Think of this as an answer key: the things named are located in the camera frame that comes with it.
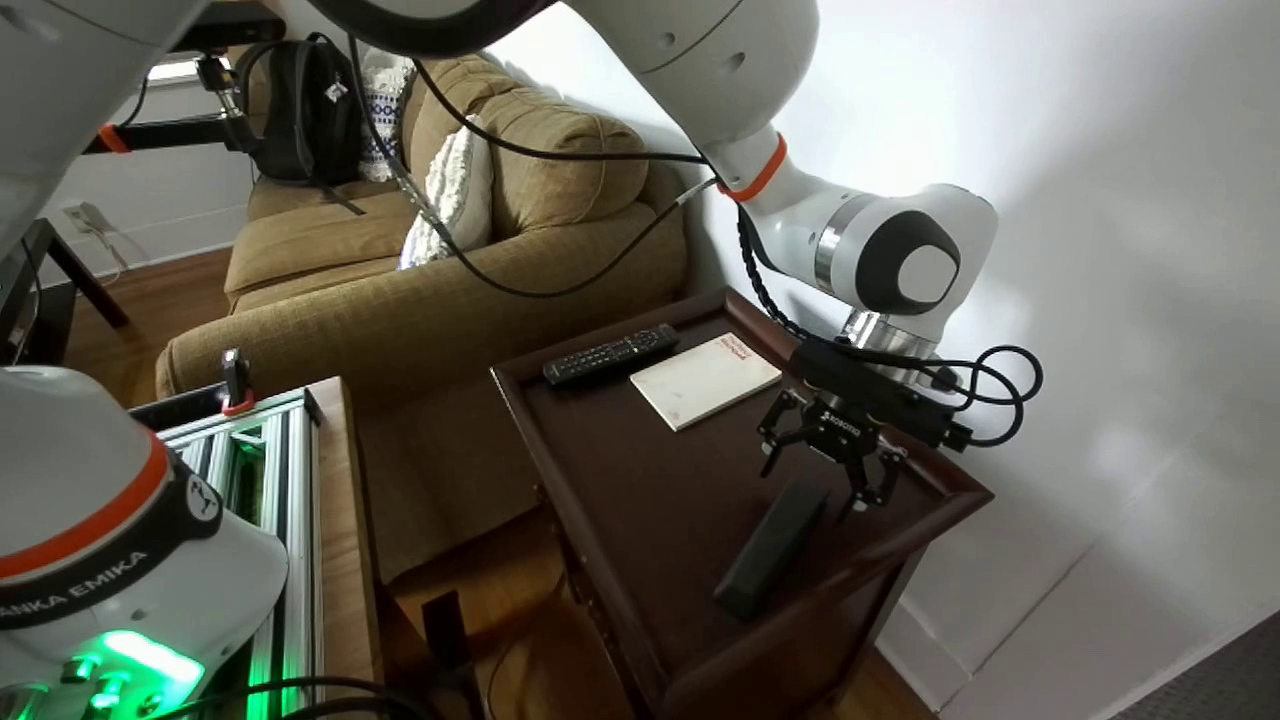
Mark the short black remote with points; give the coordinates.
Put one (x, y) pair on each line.
(765, 552)

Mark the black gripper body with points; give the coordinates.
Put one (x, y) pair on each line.
(847, 430)

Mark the long black remote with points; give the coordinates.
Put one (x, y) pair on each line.
(610, 357)

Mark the olive brown sofa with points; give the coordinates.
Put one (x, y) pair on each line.
(402, 306)

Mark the white patterned cushion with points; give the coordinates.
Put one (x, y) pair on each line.
(384, 112)

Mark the black stand orange tape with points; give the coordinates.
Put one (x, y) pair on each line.
(173, 134)

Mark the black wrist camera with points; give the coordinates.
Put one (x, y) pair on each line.
(881, 386)

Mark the white window sill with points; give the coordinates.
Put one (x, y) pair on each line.
(173, 73)

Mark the white knit pillow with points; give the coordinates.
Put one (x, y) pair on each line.
(445, 212)

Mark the black knob red base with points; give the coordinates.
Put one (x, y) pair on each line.
(239, 381)

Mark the white book red print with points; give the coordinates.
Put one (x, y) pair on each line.
(704, 381)

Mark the white wall outlet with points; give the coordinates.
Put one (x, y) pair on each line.
(81, 218)

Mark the black backpack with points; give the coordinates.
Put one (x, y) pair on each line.
(304, 112)

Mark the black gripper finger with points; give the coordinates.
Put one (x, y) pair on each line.
(783, 427)
(873, 483)

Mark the black low table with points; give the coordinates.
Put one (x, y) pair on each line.
(30, 262)

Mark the aluminium profile frame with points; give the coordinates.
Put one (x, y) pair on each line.
(284, 465)

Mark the light wooden board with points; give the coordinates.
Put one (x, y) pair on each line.
(345, 533)

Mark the dark wooden side table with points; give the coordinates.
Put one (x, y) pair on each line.
(642, 465)

